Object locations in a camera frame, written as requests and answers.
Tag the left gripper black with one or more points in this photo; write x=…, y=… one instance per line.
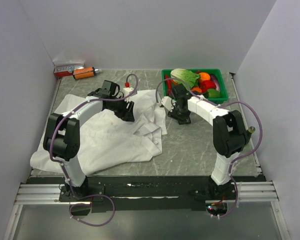
x=127, y=114

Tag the toy orange bell pepper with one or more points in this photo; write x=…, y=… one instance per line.
x=196, y=90

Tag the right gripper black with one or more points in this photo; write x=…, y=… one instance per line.
x=181, y=119

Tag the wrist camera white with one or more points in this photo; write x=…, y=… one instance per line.
x=168, y=103
x=128, y=91

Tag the green plastic basket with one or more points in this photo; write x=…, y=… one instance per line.
x=166, y=75

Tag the toy cabbage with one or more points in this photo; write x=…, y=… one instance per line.
x=182, y=76

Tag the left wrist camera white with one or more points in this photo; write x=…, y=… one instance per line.
x=128, y=91

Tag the aluminium rail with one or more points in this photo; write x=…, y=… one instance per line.
x=49, y=194

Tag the toy orange fruit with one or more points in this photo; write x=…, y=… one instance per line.
x=204, y=77

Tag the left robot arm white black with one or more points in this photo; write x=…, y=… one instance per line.
x=62, y=134

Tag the toy red chili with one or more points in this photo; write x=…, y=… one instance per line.
x=169, y=85

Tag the orange cylinder tool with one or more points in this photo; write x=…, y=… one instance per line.
x=83, y=73

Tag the toy green bell pepper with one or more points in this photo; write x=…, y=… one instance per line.
x=212, y=93

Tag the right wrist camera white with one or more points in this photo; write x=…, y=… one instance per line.
x=168, y=103

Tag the white garment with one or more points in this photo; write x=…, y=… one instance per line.
x=107, y=141

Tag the green glass bottle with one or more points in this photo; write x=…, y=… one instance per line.
x=250, y=131

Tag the red white carton box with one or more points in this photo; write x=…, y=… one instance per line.
x=64, y=68

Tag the toy purple eggplant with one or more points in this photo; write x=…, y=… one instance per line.
x=215, y=80

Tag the toy red bell pepper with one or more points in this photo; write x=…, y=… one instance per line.
x=206, y=85

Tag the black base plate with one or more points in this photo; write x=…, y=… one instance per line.
x=142, y=193

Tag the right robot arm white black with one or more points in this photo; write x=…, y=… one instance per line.
x=229, y=134

